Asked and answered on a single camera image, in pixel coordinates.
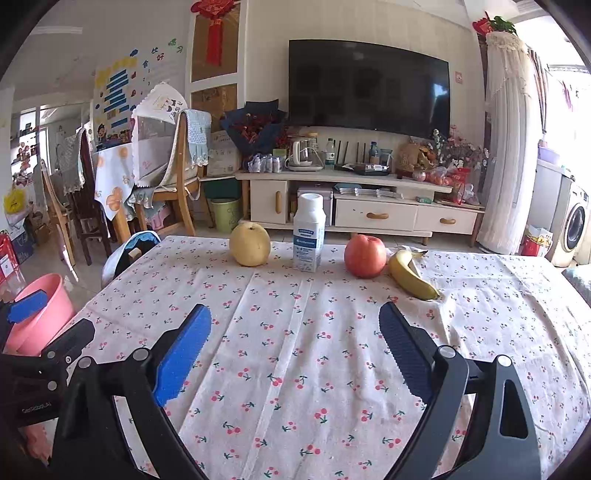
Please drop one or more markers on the left hand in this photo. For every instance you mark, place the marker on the left hand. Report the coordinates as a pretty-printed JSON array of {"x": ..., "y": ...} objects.
[{"x": 38, "y": 445}]

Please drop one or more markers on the pink plastic basin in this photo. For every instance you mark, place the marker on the pink plastic basin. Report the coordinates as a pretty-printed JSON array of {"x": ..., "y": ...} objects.
[{"x": 33, "y": 334}]

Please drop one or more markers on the red apple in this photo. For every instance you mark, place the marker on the red apple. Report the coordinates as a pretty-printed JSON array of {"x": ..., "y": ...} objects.
[{"x": 365, "y": 256}]

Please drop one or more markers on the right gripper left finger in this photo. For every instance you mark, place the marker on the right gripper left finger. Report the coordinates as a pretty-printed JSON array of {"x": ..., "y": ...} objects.
[{"x": 176, "y": 351}]

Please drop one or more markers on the yellow banana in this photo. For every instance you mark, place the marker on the yellow banana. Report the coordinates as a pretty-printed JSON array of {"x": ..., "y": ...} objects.
[{"x": 400, "y": 268}]

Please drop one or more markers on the white milk bottle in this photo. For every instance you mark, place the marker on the white milk bottle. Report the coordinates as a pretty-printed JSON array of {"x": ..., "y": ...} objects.
[{"x": 309, "y": 234}]

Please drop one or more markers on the white standing air conditioner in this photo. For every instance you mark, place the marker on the white standing air conditioner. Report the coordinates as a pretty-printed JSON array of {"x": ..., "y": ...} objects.
[{"x": 513, "y": 107}]

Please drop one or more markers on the washing machine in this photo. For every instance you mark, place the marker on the washing machine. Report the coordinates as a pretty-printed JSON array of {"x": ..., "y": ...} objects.
[{"x": 569, "y": 223}]

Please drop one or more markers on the cherry print tablecloth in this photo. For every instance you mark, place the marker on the cherry print tablecloth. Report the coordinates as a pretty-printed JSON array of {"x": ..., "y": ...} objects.
[{"x": 295, "y": 380}]

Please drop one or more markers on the wooden chair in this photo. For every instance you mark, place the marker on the wooden chair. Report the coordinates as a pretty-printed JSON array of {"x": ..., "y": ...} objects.
[{"x": 169, "y": 150}]

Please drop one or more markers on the yellow pear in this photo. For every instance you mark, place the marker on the yellow pear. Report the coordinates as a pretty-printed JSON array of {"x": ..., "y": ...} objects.
[{"x": 249, "y": 244}]

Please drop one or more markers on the dining table with cloth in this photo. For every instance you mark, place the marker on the dining table with cloth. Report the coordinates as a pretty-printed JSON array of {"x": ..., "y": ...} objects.
[{"x": 114, "y": 182}]

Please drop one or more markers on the dark flower bouquet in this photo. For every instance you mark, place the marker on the dark flower bouquet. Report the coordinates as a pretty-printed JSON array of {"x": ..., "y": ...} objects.
[{"x": 257, "y": 127}]

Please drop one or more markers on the white TV cabinet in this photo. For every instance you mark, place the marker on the white TV cabinet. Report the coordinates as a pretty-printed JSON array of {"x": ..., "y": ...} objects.
[{"x": 380, "y": 205}]

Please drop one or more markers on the black television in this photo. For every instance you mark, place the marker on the black television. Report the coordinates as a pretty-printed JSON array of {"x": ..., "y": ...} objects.
[{"x": 346, "y": 84}]

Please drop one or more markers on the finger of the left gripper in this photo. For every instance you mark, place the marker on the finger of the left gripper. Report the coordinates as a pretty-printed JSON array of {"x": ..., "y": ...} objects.
[{"x": 20, "y": 310}]

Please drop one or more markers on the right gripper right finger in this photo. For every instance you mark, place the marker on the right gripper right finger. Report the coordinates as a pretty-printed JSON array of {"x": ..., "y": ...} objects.
[{"x": 411, "y": 348}]

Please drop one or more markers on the electric kettle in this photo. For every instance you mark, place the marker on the electric kettle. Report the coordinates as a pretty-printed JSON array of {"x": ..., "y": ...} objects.
[{"x": 304, "y": 155}]

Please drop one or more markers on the green trash bin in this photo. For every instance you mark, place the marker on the green trash bin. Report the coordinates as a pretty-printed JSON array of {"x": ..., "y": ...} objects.
[{"x": 226, "y": 213}]

